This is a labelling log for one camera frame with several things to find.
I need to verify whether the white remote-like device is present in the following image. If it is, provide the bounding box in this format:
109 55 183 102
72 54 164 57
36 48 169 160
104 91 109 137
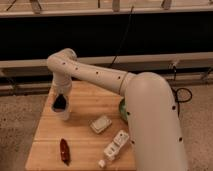
104 130 129 161

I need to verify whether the black hanging cable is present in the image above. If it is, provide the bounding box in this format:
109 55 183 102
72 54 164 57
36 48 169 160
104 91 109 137
108 4 135 68

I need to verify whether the green bowl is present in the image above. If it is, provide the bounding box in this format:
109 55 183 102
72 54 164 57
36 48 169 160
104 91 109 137
119 98 128 123

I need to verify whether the white rectangular box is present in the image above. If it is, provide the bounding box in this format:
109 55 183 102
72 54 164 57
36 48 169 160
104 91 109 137
90 115 112 134

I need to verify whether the black power cable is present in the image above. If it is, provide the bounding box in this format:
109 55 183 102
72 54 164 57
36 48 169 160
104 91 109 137
171 86 194 118

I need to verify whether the small white cube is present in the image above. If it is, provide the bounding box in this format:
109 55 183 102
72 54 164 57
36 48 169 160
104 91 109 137
98 160 106 168

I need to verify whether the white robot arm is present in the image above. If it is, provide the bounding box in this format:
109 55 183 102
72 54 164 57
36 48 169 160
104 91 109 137
47 48 189 171

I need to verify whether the black eraser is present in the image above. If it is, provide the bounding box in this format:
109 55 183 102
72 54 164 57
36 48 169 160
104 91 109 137
53 94 66 110

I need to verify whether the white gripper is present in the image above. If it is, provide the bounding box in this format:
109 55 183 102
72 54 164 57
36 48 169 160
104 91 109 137
52 76 72 99

